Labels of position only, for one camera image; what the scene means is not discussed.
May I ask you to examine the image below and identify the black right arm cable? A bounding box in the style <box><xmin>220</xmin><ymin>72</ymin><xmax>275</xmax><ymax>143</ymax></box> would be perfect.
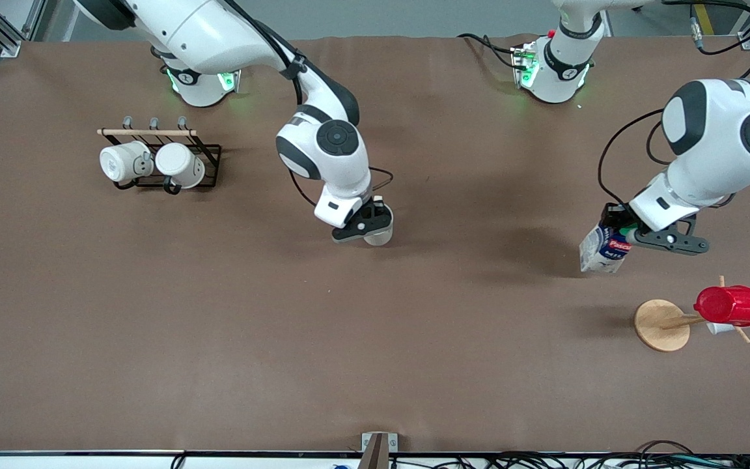
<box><xmin>289</xmin><ymin>166</ymin><xmax>394</xmax><ymax>208</ymax></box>

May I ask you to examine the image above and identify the wooden mug tree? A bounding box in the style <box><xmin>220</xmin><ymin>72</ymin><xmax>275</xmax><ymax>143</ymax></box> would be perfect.
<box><xmin>634</xmin><ymin>275</ymin><xmax>750</xmax><ymax>353</ymax></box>

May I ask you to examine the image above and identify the white mug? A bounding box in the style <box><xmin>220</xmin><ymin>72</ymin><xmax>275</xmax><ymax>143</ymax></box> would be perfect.
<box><xmin>100</xmin><ymin>141</ymin><xmax>154</xmax><ymax>184</ymax></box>
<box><xmin>155</xmin><ymin>143</ymin><xmax>206</xmax><ymax>190</ymax></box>

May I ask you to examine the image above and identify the metal bracket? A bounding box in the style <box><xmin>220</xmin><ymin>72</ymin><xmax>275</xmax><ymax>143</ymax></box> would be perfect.
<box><xmin>361</xmin><ymin>432</ymin><xmax>398</xmax><ymax>469</ymax></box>

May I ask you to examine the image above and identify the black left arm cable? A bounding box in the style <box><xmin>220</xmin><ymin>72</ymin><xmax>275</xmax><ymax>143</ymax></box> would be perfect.
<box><xmin>598</xmin><ymin>109</ymin><xmax>672</xmax><ymax>209</ymax></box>

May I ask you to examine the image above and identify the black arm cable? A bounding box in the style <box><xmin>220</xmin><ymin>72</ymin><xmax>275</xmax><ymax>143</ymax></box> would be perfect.
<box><xmin>289</xmin><ymin>166</ymin><xmax>394</xmax><ymax>208</ymax></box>
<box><xmin>598</xmin><ymin>109</ymin><xmax>672</xmax><ymax>209</ymax></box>

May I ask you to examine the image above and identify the black cable bundle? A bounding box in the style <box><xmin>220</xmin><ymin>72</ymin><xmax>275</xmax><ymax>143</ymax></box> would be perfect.
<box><xmin>388</xmin><ymin>440</ymin><xmax>750</xmax><ymax>469</ymax></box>

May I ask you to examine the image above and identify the silver left arm base box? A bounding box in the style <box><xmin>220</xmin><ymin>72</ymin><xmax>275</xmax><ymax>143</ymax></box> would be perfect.
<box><xmin>512</xmin><ymin>42</ymin><xmax>540</xmax><ymax>90</ymax></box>

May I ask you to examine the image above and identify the blue white milk carton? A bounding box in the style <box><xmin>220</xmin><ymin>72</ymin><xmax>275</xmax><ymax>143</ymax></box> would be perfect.
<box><xmin>579</xmin><ymin>221</ymin><xmax>633</xmax><ymax>274</ymax></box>

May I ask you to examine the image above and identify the brown post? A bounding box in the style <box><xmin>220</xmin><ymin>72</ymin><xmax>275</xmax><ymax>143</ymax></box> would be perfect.
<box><xmin>357</xmin><ymin>435</ymin><xmax>389</xmax><ymax>469</ymax></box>

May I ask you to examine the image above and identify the red plastic cup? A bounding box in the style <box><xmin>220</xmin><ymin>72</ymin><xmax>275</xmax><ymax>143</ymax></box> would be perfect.
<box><xmin>694</xmin><ymin>285</ymin><xmax>750</xmax><ymax>327</ymax></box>

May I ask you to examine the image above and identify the black wire mug rack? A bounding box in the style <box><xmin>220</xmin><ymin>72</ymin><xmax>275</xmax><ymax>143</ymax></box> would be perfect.
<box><xmin>97</xmin><ymin>116</ymin><xmax>223</xmax><ymax>195</ymax></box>

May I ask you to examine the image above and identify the grey mug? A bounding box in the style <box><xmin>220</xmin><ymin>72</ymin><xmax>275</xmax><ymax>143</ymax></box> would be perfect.
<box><xmin>363</xmin><ymin>223</ymin><xmax>394</xmax><ymax>247</ymax></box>

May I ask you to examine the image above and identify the black base power cable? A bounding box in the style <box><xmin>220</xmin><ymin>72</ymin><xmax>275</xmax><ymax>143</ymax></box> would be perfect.
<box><xmin>458</xmin><ymin>33</ymin><xmax>525</xmax><ymax>69</ymax></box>

